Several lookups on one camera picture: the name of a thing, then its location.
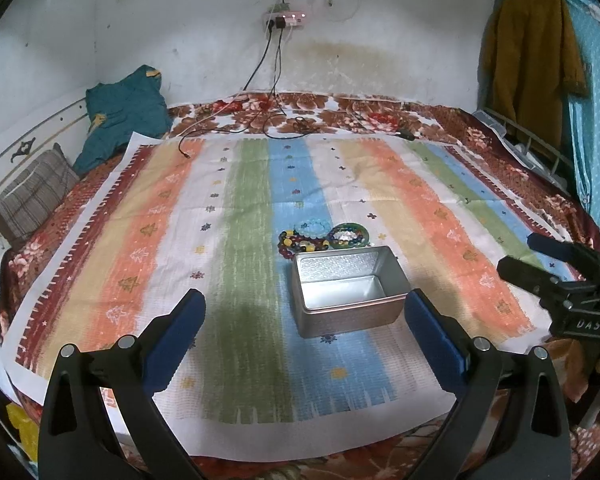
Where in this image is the black charging cable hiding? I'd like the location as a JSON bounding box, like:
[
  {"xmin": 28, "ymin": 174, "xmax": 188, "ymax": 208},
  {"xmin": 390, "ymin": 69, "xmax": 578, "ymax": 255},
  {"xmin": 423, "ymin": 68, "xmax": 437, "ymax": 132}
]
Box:
[{"xmin": 177, "ymin": 29, "xmax": 316, "ymax": 160}]

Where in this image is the metal bed footboard rail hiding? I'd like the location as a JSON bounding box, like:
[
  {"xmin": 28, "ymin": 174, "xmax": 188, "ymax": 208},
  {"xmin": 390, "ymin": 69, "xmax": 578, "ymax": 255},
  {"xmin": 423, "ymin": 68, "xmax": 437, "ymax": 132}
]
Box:
[{"xmin": 472, "ymin": 107, "xmax": 573, "ymax": 195}]

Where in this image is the grey plaid pillow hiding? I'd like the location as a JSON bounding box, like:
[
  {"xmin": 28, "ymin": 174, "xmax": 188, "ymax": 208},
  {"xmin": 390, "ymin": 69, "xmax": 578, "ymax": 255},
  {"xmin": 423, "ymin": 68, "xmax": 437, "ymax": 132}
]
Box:
[{"xmin": 0, "ymin": 143, "xmax": 79, "ymax": 249}]

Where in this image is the teal garment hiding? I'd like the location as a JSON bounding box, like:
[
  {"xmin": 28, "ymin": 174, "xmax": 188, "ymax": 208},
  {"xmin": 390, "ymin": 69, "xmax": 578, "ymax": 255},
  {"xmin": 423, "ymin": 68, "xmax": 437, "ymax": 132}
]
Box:
[{"xmin": 73, "ymin": 65, "xmax": 173, "ymax": 177}]

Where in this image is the blue patterned curtain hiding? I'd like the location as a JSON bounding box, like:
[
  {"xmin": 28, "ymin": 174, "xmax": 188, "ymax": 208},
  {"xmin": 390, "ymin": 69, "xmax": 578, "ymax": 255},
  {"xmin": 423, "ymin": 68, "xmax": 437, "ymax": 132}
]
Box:
[{"xmin": 488, "ymin": 0, "xmax": 600, "ymax": 241}]

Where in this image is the dark red yellow bead bracelet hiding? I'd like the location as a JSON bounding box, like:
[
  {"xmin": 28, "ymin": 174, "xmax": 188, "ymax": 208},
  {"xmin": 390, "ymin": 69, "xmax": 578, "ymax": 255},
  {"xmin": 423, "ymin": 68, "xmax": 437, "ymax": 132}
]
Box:
[{"xmin": 277, "ymin": 228, "xmax": 332, "ymax": 262}]

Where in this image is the silver metal tin box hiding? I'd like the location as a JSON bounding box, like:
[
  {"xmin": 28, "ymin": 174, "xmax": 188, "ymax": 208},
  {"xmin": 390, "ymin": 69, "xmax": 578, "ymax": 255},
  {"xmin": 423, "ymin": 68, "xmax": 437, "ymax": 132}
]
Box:
[{"xmin": 290, "ymin": 246, "xmax": 412, "ymax": 338}]

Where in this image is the pink wall power strip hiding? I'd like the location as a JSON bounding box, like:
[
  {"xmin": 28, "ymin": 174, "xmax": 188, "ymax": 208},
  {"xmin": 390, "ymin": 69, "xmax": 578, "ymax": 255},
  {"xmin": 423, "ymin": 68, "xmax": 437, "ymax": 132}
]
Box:
[{"xmin": 262, "ymin": 4, "xmax": 310, "ymax": 32}]

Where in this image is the light blue bead bracelet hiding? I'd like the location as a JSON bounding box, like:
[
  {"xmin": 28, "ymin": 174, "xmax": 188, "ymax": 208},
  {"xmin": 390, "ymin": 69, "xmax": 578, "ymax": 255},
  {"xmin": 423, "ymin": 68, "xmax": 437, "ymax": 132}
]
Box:
[{"xmin": 294, "ymin": 219, "xmax": 332, "ymax": 242}]

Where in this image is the white metal bed headboard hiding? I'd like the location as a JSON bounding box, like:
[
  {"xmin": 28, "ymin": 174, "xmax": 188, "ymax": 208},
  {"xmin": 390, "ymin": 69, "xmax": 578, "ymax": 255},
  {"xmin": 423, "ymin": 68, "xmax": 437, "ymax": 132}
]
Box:
[{"xmin": 0, "ymin": 90, "xmax": 90, "ymax": 193}]

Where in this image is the mustard brown hanging coat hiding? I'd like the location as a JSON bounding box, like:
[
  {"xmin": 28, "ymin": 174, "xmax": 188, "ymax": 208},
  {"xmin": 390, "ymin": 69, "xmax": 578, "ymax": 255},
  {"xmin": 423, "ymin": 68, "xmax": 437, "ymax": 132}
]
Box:
[{"xmin": 482, "ymin": 0, "xmax": 588, "ymax": 148}]

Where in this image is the green bangle bracelet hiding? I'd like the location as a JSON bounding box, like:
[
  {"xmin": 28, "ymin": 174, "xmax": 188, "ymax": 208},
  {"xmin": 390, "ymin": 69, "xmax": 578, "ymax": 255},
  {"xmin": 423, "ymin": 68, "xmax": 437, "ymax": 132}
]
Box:
[{"xmin": 326, "ymin": 223, "xmax": 372, "ymax": 252}]

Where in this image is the colourful striped cloth mat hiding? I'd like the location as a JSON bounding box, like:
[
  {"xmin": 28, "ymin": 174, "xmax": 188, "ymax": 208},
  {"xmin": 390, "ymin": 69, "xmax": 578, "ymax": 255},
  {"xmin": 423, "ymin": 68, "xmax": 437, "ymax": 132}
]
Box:
[{"xmin": 2, "ymin": 134, "xmax": 572, "ymax": 462}]

